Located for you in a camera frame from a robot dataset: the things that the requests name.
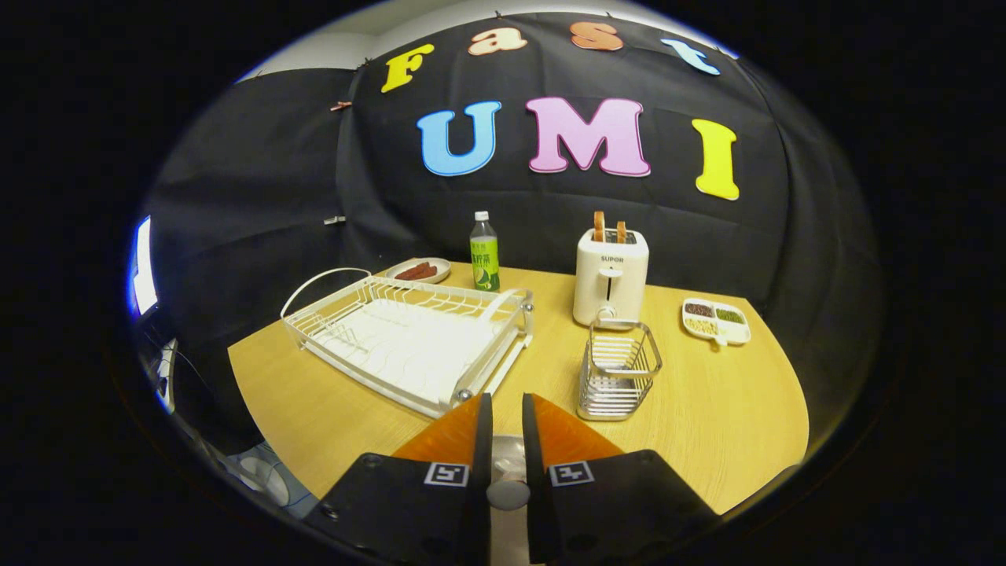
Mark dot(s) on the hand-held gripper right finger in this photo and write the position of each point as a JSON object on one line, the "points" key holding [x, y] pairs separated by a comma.
{"points": [[530, 440]]}

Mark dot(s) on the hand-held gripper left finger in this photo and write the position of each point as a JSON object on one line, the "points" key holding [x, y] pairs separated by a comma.
{"points": [[483, 440]]}

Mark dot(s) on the white plate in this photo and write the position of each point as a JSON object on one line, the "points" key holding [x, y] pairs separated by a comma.
{"points": [[507, 456]]}

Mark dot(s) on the small beige dish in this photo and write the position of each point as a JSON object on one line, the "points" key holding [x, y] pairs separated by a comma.
{"points": [[442, 273]]}

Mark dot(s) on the white divided bean dish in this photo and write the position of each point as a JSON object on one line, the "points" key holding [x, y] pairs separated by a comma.
{"points": [[737, 332]]}

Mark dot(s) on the red sausage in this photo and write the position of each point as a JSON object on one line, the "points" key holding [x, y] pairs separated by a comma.
{"points": [[424, 275], [414, 270]]}

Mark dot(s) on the white toaster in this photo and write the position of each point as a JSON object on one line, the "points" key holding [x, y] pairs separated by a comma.
{"points": [[609, 283]]}

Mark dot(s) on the green label drink bottle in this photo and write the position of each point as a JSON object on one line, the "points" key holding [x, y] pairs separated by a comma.
{"points": [[485, 263]]}

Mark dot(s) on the white round object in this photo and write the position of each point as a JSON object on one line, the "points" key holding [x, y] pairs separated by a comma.
{"points": [[267, 478]]}

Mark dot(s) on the black backdrop cloth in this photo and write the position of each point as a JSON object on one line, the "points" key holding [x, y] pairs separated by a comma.
{"points": [[550, 204]]}

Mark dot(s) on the bright screen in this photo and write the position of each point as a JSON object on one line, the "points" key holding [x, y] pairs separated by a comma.
{"points": [[143, 267]]}

